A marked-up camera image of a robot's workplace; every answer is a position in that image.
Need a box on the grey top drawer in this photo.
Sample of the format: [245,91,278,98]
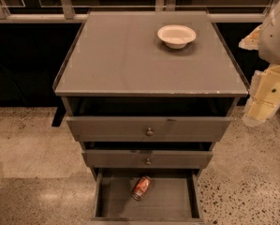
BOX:
[67,116,230,143]

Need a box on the red coke can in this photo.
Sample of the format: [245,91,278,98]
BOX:
[131,176,153,201]

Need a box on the brass drawer knob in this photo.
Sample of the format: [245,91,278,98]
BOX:
[145,158,152,166]
[146,127,154,137]

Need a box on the brass middle drawer knob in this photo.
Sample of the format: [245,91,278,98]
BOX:
[145,158,152,166]

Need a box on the brass top drawer knob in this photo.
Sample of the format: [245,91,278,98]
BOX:
[146,127,154,137]

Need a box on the grey middle drawer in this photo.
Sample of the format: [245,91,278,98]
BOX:
[82,150,213,169]

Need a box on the grey bottom drawer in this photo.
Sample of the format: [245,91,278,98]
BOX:
[90,169,206,225]

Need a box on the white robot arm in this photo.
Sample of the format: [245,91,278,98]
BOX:
[239,1,280,127]

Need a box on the grey drawer cabinet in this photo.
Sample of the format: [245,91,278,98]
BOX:
[52,10,251,225]

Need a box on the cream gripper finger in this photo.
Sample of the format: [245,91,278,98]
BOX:
[239,25,261,51]
[243,64,280,127]

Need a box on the grey drawer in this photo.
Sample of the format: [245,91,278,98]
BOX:
[82,150,213,169]
[67,116,230,143]
[90,169,206,225]

